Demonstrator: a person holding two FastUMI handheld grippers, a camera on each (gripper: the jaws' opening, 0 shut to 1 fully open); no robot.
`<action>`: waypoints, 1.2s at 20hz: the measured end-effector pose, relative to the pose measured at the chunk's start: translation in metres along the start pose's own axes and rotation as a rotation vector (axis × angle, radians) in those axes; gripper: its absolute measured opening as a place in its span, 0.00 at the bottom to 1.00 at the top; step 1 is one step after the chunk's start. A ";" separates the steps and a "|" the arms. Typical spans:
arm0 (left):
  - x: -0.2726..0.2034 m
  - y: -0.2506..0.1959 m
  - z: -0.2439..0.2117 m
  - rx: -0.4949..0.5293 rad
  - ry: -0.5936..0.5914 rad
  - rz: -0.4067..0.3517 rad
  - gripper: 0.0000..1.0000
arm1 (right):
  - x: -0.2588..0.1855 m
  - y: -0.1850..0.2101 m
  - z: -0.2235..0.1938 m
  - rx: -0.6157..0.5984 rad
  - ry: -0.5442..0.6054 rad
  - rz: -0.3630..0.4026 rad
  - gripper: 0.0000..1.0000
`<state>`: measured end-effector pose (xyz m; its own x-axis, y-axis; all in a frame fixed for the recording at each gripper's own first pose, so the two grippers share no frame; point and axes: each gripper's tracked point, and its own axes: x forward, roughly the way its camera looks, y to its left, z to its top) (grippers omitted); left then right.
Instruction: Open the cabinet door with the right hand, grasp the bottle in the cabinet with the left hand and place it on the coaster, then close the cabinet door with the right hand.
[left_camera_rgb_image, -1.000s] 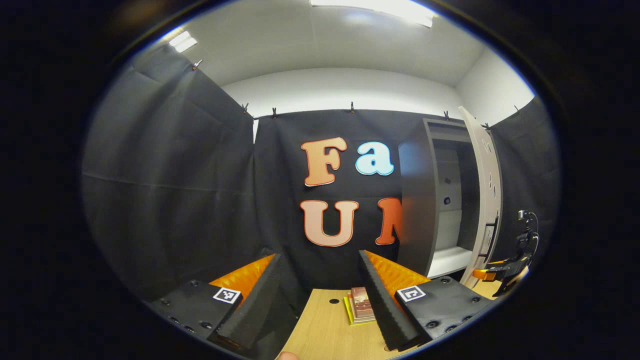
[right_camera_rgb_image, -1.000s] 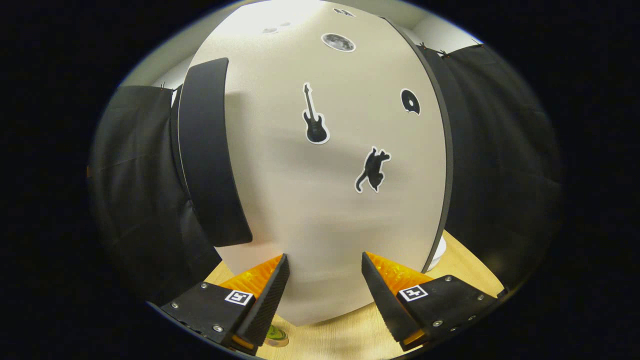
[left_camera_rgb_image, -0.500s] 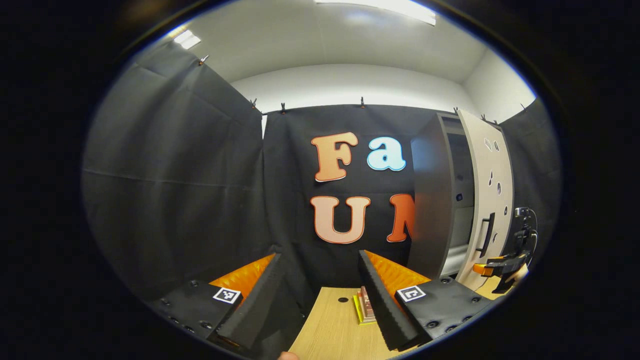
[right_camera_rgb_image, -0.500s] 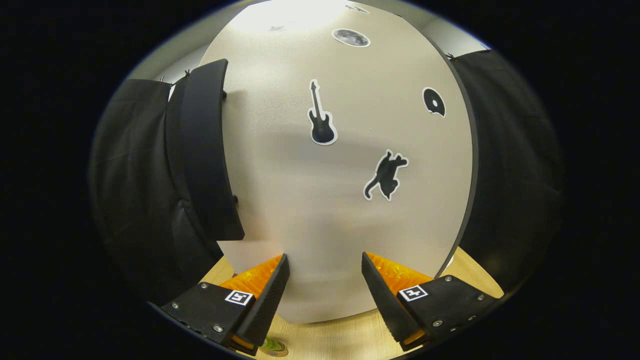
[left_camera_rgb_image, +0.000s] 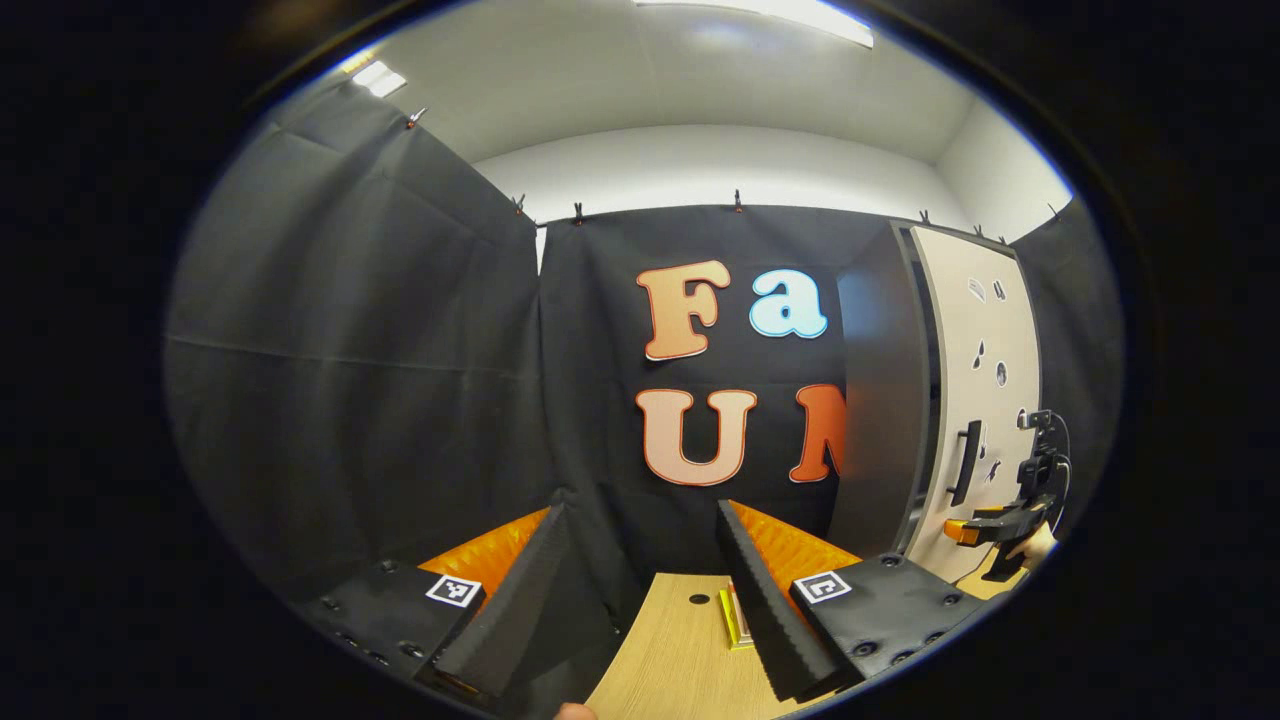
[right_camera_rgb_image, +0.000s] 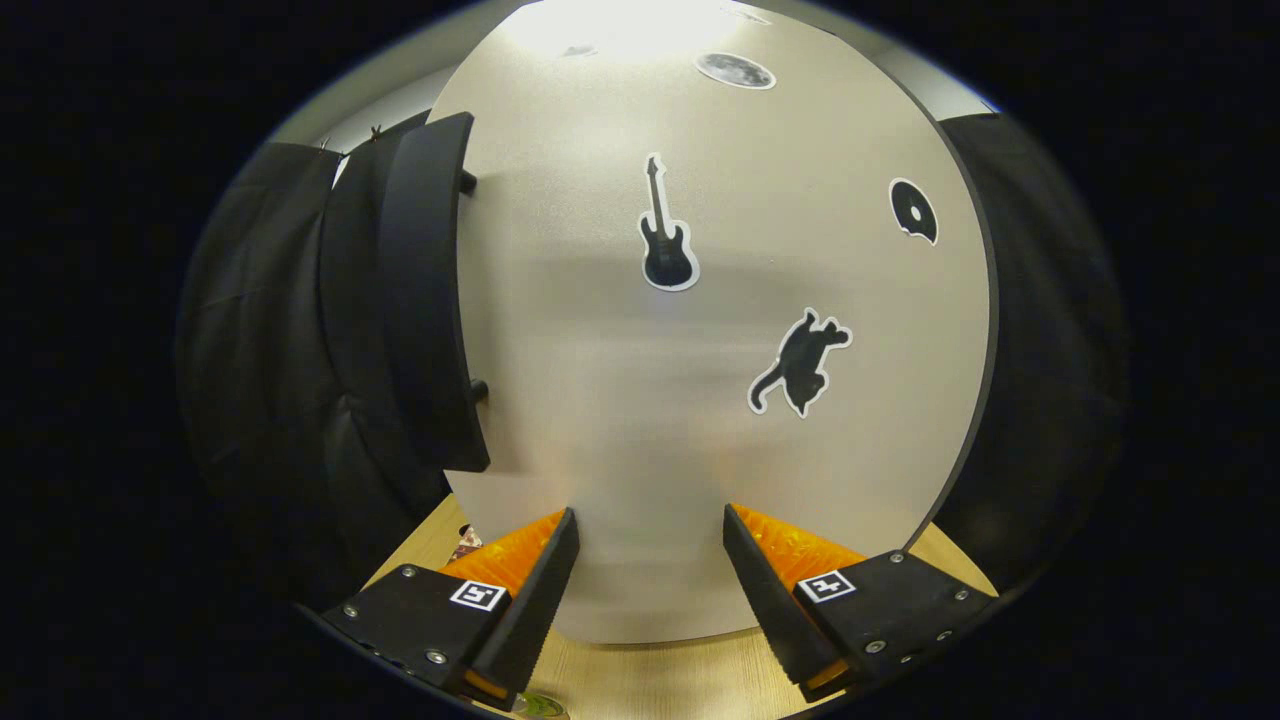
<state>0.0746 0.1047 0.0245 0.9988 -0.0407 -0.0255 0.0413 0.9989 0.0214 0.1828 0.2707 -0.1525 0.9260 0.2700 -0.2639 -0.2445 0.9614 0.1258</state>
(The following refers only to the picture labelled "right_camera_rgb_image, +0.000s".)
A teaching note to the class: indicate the row of black cloth clips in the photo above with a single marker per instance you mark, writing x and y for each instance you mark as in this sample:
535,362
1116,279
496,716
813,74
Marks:
377,131

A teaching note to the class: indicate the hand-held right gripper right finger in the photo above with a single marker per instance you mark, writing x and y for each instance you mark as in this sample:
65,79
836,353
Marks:
770,610

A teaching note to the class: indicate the beige cabinet door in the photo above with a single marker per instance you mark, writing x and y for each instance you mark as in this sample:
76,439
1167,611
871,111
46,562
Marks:
620,400

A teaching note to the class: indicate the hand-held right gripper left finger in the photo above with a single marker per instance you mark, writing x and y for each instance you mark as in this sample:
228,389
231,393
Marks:
535,600

